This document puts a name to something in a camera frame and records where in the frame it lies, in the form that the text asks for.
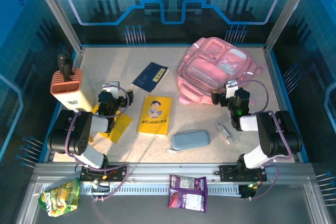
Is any dark blue book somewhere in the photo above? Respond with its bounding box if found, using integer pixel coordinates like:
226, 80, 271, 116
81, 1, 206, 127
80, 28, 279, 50
131, 61, 170, 94

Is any pink backpack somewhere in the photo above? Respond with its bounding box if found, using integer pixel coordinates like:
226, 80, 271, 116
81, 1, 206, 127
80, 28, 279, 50
176, 37, 268, 105

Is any clear glue pen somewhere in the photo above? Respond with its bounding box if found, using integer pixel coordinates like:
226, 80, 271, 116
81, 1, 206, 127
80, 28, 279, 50
216, 122, 234, 145

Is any thick yellow cartoon book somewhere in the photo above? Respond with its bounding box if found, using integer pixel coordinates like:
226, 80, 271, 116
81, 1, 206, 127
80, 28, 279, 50
136, 95, 173, 138

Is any grey-blue pencil case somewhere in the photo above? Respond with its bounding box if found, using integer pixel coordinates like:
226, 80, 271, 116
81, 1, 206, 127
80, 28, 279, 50
166, 129, 212, 155

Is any orange and cream knife block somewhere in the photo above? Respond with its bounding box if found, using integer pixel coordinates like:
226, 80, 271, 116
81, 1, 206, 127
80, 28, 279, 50
49, 68, 95, 113

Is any aluminium base beam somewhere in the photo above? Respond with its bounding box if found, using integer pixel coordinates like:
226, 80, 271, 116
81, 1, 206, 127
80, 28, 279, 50
35, 163, 313, 176

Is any black control box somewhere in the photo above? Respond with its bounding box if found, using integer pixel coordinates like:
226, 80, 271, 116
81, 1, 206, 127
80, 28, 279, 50
239, 184, 257, 200

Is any purple snack packet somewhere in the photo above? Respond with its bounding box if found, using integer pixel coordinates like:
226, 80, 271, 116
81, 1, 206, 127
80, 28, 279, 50
169, 174, 208, 191
167, 187, 209, 213

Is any green snack bag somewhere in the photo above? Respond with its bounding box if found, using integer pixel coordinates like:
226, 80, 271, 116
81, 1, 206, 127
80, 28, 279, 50
38, 178, 81, 218

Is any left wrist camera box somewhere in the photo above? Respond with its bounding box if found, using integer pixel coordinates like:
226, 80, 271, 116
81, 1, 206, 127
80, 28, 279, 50
102, 81, 119, 99

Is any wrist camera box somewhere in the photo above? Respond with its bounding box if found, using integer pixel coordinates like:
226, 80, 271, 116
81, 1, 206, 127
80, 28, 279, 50
225, 79, 239, 99
102, 81, 119, 99

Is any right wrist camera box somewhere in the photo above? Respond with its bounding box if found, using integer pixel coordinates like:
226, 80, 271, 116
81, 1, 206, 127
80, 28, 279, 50
225, 79, 239, 99

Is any black-handled knife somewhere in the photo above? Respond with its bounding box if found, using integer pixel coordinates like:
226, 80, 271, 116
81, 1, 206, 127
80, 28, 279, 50
57, 54, 74, 82

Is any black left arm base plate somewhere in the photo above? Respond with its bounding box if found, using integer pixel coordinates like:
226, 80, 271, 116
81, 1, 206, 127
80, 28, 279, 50
79, 165, 129, 183

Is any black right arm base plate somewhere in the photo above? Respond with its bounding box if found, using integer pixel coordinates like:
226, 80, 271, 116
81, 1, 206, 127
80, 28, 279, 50
219, 165, 268, 183

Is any slotted grey cable duct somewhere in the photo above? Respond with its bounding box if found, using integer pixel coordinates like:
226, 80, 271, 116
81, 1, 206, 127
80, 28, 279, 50
78, 183, 242, 196

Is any aluminium frame post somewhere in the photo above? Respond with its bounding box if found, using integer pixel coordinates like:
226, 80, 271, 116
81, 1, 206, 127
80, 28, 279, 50
263, 0, 317, 53
28, 0, 85, 53

